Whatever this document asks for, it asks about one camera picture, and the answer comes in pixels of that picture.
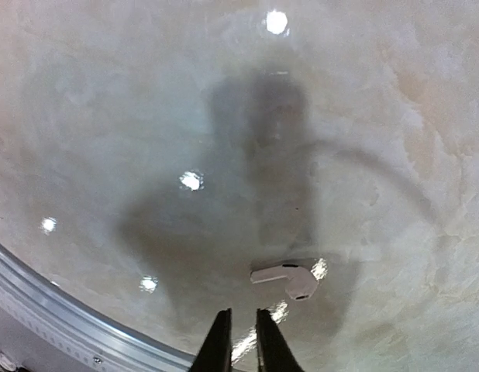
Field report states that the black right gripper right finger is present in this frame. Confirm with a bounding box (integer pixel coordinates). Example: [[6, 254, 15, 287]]
[[256, 309, 303, 372]]

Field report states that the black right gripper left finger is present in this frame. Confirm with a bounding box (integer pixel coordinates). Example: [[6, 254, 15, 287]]
[[192, 308, 233, 372]]

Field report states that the white stem earbud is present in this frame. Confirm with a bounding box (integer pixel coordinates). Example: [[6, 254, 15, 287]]
[[250, 263, 319, 301]]

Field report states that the aluminium front rail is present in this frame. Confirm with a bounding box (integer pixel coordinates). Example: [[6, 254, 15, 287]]
[[0, 244, 194, 371]]

